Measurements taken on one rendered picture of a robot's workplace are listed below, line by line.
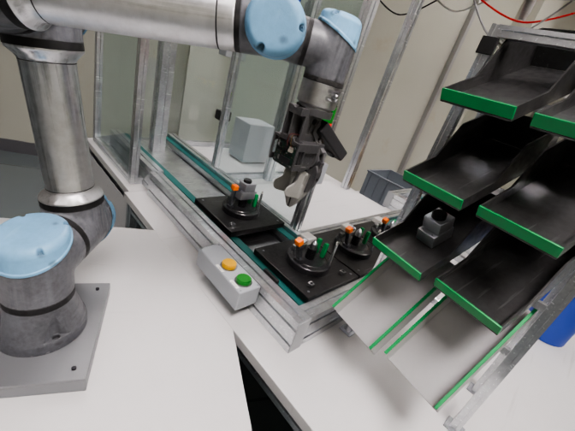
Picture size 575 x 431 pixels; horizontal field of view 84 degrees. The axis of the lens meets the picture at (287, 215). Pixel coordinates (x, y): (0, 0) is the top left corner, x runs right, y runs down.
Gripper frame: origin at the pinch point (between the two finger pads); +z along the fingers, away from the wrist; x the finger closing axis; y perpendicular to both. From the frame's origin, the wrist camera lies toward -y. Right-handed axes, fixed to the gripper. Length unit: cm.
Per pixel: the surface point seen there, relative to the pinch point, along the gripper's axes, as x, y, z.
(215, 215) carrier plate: -37.6, -8.4, 26.3
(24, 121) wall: -337, 6, 91
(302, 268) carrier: -1.9, -15.7, 24.4
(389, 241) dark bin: 17.4, -16.0, 2.8
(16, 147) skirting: -339, 13, 118
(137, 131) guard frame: -87, 0, 14
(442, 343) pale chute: 36.7, -17.7, 16.7
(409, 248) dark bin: 21.6, -16.9, 2.1
